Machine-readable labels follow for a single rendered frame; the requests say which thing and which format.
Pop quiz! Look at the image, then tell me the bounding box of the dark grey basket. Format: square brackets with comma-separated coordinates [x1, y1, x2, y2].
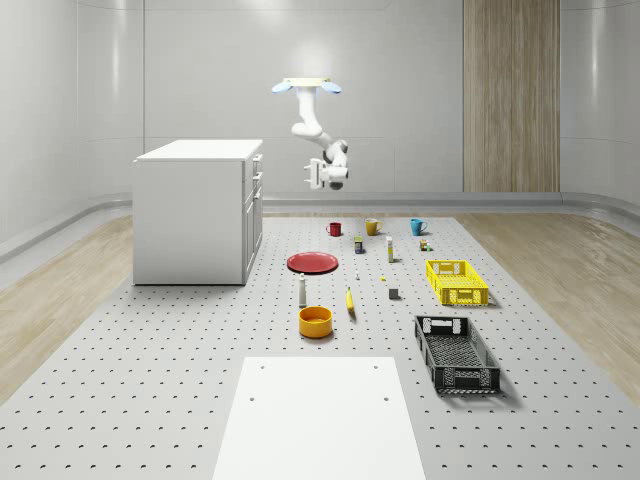
[413, 315, 503, 396]

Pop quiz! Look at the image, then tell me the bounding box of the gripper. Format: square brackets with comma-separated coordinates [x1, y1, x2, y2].
[303, 157, 325, 192]

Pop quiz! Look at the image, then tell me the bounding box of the white board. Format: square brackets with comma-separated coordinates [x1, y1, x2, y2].
[211, 356, 428, 480]

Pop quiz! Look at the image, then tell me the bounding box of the yellow bowl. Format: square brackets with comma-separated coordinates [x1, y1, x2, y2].
[298, 305, 334, 340]

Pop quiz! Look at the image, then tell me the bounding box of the yellow basket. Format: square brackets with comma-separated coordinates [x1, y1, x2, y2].
[425, 259, 490, 307]

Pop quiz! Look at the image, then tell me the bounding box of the red plate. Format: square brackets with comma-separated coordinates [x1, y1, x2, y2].
[286, 251, 340, 276]

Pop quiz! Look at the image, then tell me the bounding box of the white cabinet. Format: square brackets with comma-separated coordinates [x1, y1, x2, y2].
[132, 138, 265, 287]

